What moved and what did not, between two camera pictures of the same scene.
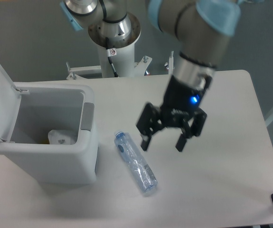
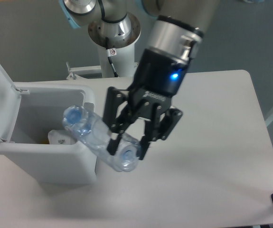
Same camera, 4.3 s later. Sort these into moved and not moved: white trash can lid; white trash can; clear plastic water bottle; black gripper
Moved: clear plastic water bottle; black gripper
Not moved: white trash can lid; white trash can
